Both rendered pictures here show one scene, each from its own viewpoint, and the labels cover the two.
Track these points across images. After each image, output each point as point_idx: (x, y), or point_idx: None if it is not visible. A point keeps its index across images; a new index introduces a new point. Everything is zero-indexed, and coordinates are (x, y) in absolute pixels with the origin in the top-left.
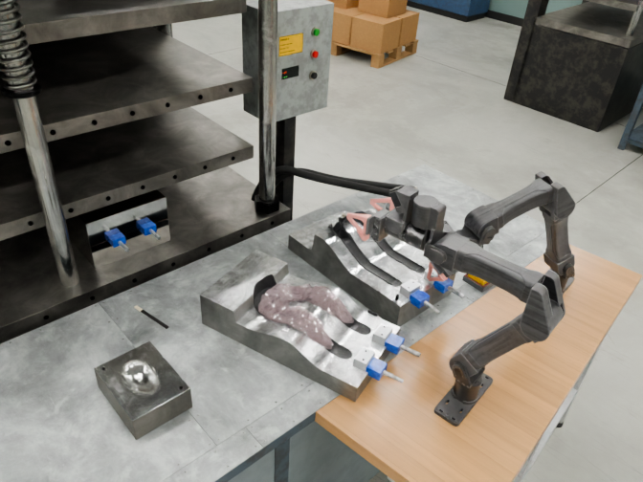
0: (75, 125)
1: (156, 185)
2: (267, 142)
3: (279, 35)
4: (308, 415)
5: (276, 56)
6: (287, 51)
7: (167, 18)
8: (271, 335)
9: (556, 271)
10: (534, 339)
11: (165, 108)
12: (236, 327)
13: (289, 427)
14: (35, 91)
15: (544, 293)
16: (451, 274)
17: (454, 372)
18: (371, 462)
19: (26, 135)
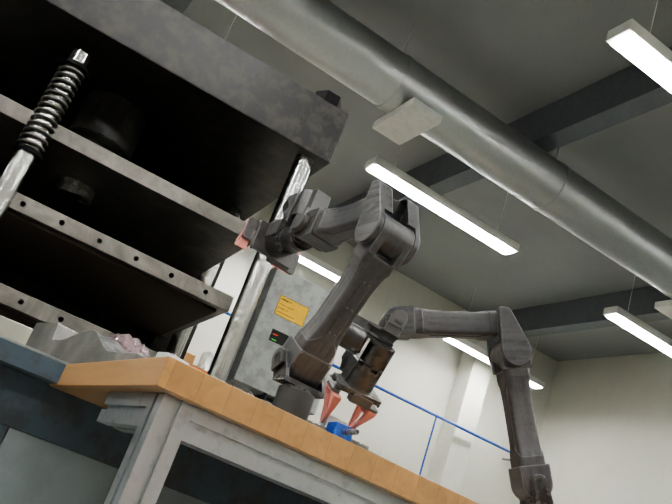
0: (44, 212)
1: (75, 328)
2: (218, 362)
3: (282, 293)
4: (54, 357)
5: (264, 276)
6: (285, 314)
7: (178, 198)
8: (80, 332)
9: (521, 485)
10: (365, 236)
11: (131, 259)
12: (48, 346)
13: (20, 343)
14: (36, 150)
15: (386, 185)
16: (344, 385)
17: (273, 361)
18: (90, 380)
19: (1, 179)
